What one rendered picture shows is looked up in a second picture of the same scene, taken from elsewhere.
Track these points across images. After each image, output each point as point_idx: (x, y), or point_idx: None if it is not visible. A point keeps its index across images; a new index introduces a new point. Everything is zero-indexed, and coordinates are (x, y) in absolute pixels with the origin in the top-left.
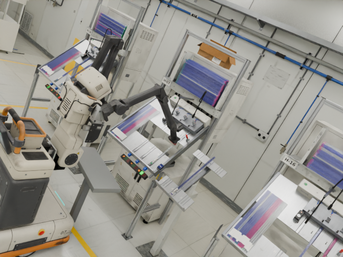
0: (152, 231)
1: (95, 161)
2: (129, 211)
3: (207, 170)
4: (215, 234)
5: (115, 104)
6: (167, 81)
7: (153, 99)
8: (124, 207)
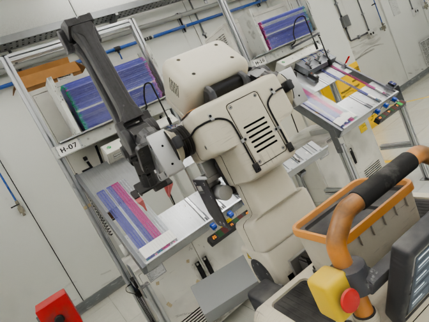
0: None
1: (245, 264)
2: (246, 313)
3: None
4: (338, 142)
5: (263, 68)
6: (69, 145)
7: (87, 186)
8: (240, 321)
